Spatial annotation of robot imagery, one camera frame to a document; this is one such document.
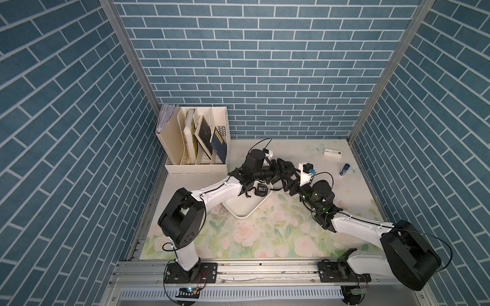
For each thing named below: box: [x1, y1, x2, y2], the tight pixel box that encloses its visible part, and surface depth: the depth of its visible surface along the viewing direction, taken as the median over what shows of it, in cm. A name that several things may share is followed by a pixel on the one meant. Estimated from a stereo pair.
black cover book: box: [193, 115, 213, 161], surface depth 102 cm
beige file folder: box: [155, 103, 184, 166], surface depth 93 cm
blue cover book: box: [210, 126, 228, 164], surface depth 106 cm
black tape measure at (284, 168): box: [276, 158, 296, 182], surface depth 78 cm
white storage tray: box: [222, 181, 274, 219], surface depth 93 cm
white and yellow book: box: [183, 109, 199, 164], surface depth 97 cm
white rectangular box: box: [323, 148, 343, 159], surface depth 114 cm
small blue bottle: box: [339, 163, 351, 176], surface depth 101 cm
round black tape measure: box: [245, 182, 268, 198], surface depth 97 cm
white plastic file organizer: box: [164, 106, 231, 176], surface depth 104 cm
